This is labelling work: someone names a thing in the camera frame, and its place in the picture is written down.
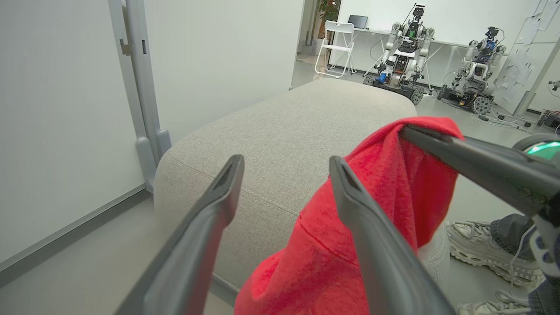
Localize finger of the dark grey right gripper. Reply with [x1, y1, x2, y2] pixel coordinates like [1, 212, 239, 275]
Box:
[398, 124, 560, 216]

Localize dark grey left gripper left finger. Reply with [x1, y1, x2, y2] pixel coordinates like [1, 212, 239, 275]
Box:
[115, 154, 245, 315]

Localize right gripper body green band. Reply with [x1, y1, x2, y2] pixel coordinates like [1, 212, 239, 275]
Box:
[512, 133, 560, 174]

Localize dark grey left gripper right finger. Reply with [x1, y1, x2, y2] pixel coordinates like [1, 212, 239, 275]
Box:
[329, 155, 455, 315]

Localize red fleece garment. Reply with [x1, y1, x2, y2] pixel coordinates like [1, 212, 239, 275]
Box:
[234, 116, 464, 315]

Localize grey jeans leg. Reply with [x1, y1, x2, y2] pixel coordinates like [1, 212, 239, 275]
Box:
[490, 213, 536, 259]
[527, 278, 560, 315]

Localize white chunky sneaker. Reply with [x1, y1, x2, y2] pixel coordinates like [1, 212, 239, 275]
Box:
[446, 221, 544, 288]
[455, 291, 532, 315]

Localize whiteboard with paper sheets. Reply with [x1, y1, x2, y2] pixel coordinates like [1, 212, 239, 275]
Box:
[494, 0, 560, 117]

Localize white wheeled robot blue head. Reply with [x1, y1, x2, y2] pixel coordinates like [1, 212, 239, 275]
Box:
[437, 26, 508, 115]

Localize white wheeled robot tall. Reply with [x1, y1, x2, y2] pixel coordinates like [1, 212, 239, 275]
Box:
[363, 3, 436, 105]

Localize grey metal partition stand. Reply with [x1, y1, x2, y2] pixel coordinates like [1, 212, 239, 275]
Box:
[108, 0, 172, 193]

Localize white folding chair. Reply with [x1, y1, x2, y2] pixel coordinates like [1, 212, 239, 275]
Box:
[314, 21, 357, 79]

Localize green potted plant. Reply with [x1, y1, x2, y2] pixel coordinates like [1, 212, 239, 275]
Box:
[317, 0, 341, 27]

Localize cables on floor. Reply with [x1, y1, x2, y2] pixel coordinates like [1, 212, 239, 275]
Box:
[470, 107, 539, 133]

